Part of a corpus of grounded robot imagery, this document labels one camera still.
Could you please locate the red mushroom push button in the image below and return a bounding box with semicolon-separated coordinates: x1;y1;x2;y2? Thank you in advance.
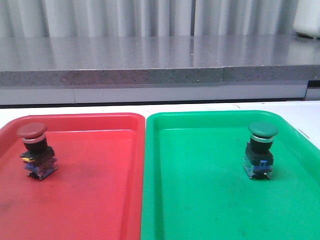
17;122;58;181

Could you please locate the red plastic tray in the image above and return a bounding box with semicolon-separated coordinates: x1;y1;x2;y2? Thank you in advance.
0;113;145;240

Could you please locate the green plastic tray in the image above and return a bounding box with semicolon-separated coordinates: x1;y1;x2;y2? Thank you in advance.
141;110;320;240

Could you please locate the white container in background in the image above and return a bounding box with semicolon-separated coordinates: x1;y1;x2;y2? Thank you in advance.
293;0;320;39

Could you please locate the green mushroom push button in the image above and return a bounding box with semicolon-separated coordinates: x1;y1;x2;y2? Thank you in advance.
243;121;279;179

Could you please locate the grey stone platform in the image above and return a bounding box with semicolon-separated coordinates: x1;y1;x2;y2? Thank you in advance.
0;35;320;106

